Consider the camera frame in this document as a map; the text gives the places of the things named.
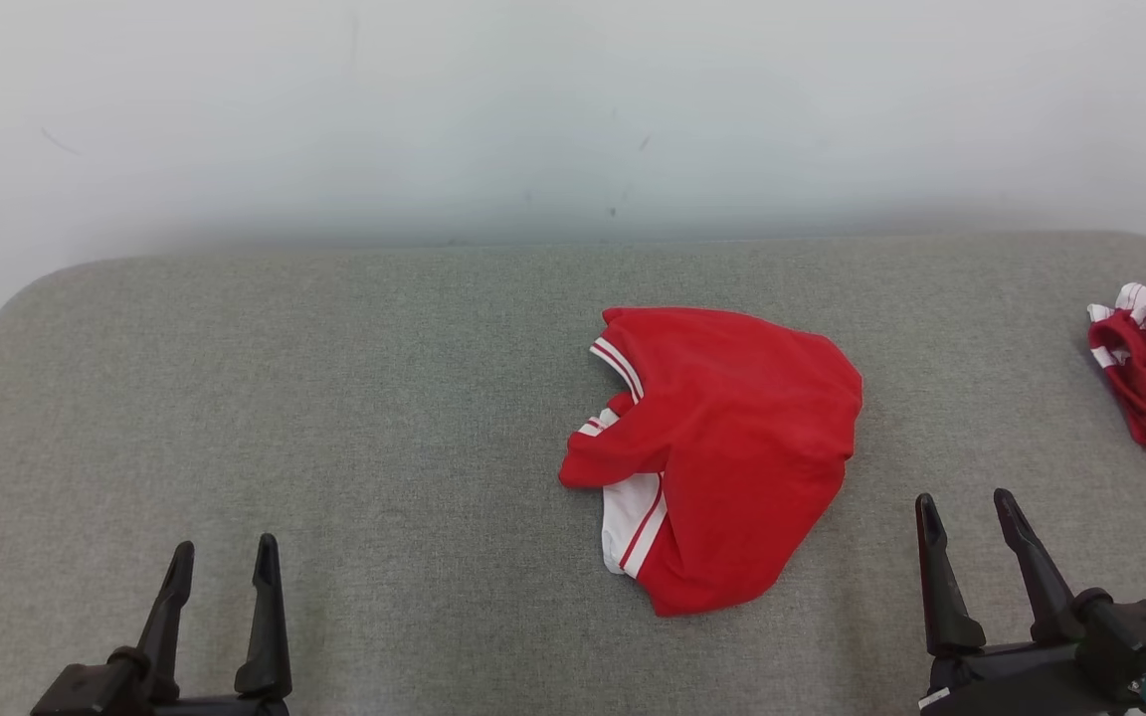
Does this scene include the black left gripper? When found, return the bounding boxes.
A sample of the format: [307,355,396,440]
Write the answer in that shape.
[31,534,292,716]

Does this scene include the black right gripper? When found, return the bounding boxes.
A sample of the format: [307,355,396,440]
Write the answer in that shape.
[916,487,1146,716]

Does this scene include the red basketball jersey white sleeves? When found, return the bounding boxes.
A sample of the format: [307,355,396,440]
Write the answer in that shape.
[558,306,864,618]

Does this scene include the grey fabric sofa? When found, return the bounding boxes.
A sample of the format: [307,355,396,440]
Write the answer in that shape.
[0,231,1146,716]

